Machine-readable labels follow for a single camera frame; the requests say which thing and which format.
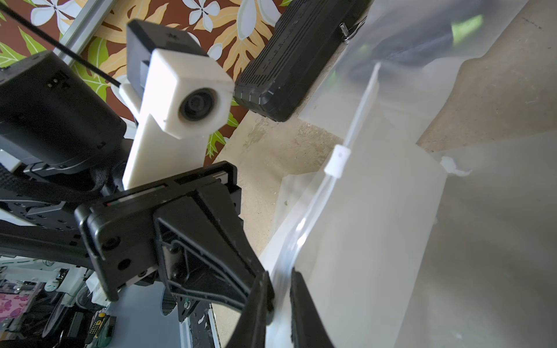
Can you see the black tool case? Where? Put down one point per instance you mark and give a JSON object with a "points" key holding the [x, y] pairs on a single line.
{"points": [[307, 34]]}

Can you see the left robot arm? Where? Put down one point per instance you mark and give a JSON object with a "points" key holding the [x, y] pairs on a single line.
{"points": [[50, 113]]}

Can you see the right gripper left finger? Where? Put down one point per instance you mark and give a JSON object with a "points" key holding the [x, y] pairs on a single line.
{"points": [[250, 329]]}

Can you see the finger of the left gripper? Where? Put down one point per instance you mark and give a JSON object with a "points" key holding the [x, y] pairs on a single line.
{"points": [[203, 252]]}

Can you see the clear zip-top bag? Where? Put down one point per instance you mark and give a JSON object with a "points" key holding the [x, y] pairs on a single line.
{"points": [[400, 248], [414, 49]]}

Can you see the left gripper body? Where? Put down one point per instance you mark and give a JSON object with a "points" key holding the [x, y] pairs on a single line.
{"points": [[119, 232]]}

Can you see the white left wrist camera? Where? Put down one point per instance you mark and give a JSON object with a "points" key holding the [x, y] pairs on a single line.
{"points": [[178, 95]]}

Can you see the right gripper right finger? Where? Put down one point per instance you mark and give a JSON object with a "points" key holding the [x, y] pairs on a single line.
{"points": [[307, 327]]}

